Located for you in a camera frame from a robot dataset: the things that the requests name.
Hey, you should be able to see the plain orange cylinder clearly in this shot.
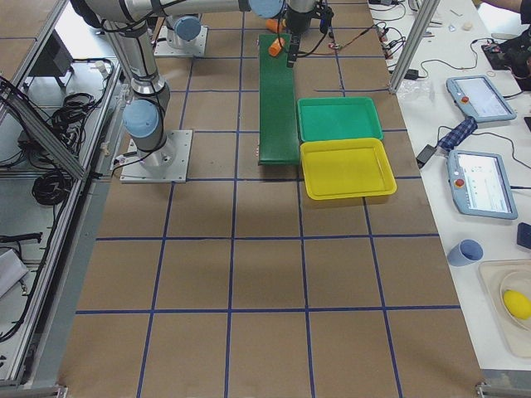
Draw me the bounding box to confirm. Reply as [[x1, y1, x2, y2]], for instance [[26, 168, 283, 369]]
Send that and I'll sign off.
[[268, 36, 285, 58]]

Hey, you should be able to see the blue checkered folded umbrella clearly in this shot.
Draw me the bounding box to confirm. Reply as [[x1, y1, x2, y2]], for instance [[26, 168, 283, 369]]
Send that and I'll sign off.
[[437, 116, 478, 152]]

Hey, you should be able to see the green conveyor belt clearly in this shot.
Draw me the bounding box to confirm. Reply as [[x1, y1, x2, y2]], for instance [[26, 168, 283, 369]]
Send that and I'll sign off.
[[258, 34, 300, 165]]

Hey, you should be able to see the lower teach pendant tablet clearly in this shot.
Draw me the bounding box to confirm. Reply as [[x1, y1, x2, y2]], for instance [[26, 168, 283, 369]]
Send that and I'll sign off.
[[446, 149, 518, 220]]

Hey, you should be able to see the yellow lemon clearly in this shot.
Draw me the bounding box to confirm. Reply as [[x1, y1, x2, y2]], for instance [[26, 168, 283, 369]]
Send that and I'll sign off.
[[502, 289, 530, 320]]

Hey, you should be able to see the yellow plastic tray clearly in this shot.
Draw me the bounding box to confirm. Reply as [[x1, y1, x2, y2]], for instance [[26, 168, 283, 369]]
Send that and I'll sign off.
[[300, 138, 397, 201]]

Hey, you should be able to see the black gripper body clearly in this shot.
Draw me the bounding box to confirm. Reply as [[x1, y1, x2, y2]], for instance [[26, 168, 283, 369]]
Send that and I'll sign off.
[[285, 3, 334, 35]]

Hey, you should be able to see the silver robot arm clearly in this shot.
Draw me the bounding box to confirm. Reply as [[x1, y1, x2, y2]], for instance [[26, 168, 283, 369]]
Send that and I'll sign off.
[[103, 21, 173, 167]]

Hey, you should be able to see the aluminium frame post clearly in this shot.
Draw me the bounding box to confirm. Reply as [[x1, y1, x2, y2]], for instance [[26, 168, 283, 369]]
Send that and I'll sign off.
[[388, 0, 440, 94]]

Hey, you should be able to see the upper teach pendant tablet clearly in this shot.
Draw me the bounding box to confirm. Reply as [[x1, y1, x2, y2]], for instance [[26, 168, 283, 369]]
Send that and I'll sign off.
[[446, 75, 516, 124]]

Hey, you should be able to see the green plastic tray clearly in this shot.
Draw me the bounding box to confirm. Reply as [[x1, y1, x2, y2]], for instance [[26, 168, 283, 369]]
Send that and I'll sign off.
[[297, 96, 383, 142]]

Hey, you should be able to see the blue plastic cup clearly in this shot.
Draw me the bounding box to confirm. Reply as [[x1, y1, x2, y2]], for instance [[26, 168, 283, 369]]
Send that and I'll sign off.
[[447, 239, 484, 267]]

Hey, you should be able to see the red black power cable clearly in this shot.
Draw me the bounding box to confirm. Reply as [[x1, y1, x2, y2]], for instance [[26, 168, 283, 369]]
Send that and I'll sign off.
[[302, 24, 378, 55]]

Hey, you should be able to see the beige tray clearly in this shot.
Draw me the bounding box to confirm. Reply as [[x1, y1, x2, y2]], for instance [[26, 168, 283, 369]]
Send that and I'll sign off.
[[478, 260, 530, 359]]

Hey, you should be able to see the orange cylinder marked 4680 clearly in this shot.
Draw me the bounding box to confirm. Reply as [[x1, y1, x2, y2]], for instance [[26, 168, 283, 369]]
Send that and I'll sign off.
[[265, 18, 285, 33]]

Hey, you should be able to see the teach pendant tablet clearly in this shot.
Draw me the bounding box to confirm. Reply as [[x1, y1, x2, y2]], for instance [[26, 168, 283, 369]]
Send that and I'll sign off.
[[446, 149, 518, 220], [446, 75, 516, 124]]

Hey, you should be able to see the arm white baseplate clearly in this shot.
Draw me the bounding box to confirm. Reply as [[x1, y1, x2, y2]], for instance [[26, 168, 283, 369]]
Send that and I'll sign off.
[[119, 129, 192, 183], [154, 14, 208, 58]]

